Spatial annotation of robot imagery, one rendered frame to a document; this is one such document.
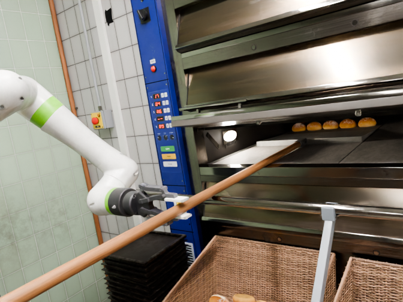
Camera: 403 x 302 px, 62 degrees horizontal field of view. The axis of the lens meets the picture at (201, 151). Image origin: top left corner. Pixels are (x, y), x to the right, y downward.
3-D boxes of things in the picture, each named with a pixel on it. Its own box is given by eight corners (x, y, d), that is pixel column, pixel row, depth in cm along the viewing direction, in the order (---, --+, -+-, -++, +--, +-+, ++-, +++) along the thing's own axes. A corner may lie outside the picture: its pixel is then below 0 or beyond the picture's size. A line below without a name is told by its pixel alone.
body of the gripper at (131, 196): (137, 186, 110) (157, 187, 105) (141, 211, 112) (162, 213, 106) (119, 193, 105) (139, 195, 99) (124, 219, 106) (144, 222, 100)
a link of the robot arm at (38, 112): (-14, 94, 106) (12, 65, 106) (0, 96, 118) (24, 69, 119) (36, 132, 110) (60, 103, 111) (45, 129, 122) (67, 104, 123)
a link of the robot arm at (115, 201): (108, 220, 108) (103, 193, 107) (135, 208, 117) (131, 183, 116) (120, 222, 104) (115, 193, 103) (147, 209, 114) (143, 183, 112)
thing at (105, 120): (104, 128, 194) (100, 111, 192) (114, 127, 188) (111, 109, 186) (92, 130, 188) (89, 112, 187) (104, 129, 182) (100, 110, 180)
